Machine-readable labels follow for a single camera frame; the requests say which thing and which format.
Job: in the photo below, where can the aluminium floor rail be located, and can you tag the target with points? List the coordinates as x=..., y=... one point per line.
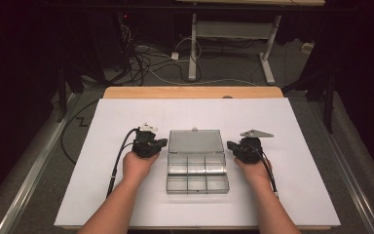
x=347, y=175
x=35, y=165

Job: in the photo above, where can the black metal stand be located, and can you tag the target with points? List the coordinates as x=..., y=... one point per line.
x=61, y=97
x=328, y=104

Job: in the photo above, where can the small white power adapter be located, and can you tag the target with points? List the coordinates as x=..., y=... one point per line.
x=174, y=56

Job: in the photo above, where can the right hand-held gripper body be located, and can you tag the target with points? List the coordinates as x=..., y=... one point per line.
x=250, y=151

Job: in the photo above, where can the white metal frame desk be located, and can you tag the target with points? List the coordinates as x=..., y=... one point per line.
x=230, y=30

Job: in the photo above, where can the white table mat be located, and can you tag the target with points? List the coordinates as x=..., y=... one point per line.
x=207, y=110

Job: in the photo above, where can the person's left hand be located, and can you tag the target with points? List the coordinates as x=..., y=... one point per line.
x=138, y=167

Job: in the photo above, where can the clear plastic compartment box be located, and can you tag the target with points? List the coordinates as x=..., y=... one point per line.
x=194, y=162

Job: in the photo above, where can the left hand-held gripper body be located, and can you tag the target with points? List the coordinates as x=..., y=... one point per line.
x=144, y=146

